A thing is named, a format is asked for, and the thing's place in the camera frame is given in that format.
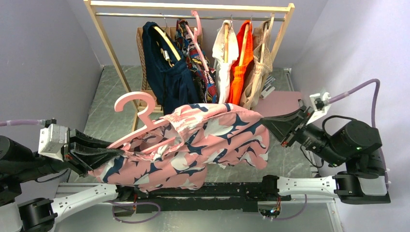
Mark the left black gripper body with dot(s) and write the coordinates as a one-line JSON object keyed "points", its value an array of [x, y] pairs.
{"points": [[65, 155]]}

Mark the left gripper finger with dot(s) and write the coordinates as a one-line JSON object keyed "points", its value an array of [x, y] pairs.
{"points": [[75, 136], [98, 156]]}

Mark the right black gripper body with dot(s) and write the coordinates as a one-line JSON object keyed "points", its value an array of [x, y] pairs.
{"points": [[309, 136]]}

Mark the pink patterned shorts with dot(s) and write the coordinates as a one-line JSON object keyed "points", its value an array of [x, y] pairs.
{"points": [[177, 155]]}

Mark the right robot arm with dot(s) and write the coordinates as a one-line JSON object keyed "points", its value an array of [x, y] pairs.
{"points": [[356, 145]]}

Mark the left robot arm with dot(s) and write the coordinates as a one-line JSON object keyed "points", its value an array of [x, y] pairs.
{"points": [[29, 181]]}

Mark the orange shorts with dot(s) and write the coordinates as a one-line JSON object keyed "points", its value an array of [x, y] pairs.
{"points": [[238, 72]]}

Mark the wooden hanger in orange shorts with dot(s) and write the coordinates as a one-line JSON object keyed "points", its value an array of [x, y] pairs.
{"points": [[244, 43]]}

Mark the wooden hanger in beige garment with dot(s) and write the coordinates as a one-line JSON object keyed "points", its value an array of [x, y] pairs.
{"points": [[261, 54]]}

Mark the wooden hanger in white garment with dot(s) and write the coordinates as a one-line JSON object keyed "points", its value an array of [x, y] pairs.
{"points": [[226, 42]]}

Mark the yellow hanger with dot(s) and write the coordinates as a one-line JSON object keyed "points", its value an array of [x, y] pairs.
{"points": [[168, 41]]}

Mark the pink clipboard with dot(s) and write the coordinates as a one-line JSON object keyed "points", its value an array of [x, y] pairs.
{"points": [[279, 103]]}

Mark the beige garment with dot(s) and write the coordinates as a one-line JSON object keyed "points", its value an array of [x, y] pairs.
{"points": [[248, 100]]}

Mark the colourful patterned garment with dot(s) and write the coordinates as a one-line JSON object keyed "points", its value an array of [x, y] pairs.
{"points": [[202, 74]]}

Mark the white garment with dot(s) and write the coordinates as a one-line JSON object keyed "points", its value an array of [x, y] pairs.
{"points": [[222, 78]]}

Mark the navy blue garment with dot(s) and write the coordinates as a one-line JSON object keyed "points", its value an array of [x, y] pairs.
{"points": [[173, 76]]}

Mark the metal hanging rod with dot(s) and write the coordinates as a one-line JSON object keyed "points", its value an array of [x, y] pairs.
{"points": [[173, 16]]}

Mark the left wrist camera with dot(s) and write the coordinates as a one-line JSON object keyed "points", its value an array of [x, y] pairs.
{"points": [[52, 140]]}

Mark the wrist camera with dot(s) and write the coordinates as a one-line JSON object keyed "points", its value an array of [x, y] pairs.
{"points": [[52, 140], [321, 105]]}

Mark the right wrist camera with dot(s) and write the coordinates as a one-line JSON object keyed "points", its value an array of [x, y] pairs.
{"points": [[321, 105]]}

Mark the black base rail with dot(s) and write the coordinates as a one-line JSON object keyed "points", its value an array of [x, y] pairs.
{"points": [[245, 196]]}

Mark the wooden clothes rack frame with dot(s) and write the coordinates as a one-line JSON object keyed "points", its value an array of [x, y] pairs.
{"points": [[282, 14]]}

